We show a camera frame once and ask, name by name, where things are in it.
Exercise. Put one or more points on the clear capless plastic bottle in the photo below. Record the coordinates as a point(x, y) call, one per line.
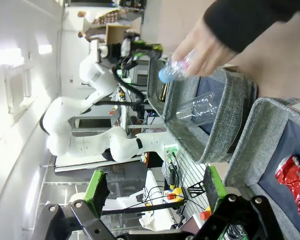
point(200, 107)

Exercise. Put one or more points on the brown glass bottle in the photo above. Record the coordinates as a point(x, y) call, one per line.
point(163, 92)

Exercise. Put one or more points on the background person in brown top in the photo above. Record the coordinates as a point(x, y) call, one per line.
point(90, 35)

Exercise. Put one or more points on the grey basket labelled Can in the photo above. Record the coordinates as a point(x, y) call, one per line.
point(247, 150)

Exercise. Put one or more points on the pink checkered cloth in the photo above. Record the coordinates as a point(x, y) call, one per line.
point(110, 17)

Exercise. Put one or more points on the grey basket labelled Plastic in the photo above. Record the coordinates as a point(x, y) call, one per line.
point(222, 140)

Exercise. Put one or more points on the grey metal rack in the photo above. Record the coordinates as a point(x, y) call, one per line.
point(140, 75)

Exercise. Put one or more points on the black perforated metal bracket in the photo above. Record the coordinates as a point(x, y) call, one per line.
point(196, 191)

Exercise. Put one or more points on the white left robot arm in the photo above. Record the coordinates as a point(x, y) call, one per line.
point(65, 120)

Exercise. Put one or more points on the black yellow plug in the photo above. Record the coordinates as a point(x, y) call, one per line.
point(172, 180)

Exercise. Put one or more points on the white plastic stand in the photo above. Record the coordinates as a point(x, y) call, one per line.
point(152, 220)

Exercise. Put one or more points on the yellow red emergency stop button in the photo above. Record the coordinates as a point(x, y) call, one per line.
point(176, 193)
point(205, 215)

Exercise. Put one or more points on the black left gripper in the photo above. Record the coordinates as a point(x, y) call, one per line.
point(115, 51)

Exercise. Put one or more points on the background person in white top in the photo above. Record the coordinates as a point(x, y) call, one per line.
point(86, 16)

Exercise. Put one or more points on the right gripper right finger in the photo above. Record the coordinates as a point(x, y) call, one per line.
point(216, 190)

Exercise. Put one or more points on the person's left forearm black sleeve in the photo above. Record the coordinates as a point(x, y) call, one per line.
point(252, 20)

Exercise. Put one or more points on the long black rod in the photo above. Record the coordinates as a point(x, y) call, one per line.
point(140, 208)

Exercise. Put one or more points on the person's left hand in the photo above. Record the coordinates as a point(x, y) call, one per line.
point(207, 50)

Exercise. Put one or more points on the clear bottle with blue cap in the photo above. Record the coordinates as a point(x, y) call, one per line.
point(166, 75)

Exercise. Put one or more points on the brown cardboard box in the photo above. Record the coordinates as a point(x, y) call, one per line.
point(115, 33)

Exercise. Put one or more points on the crushed red drink can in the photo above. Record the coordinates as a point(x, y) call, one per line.
point(295, 180)

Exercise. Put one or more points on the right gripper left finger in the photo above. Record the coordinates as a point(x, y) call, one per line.
point(95, 195)

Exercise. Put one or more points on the white green socket box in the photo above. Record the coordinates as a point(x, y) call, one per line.
point(171, 150)

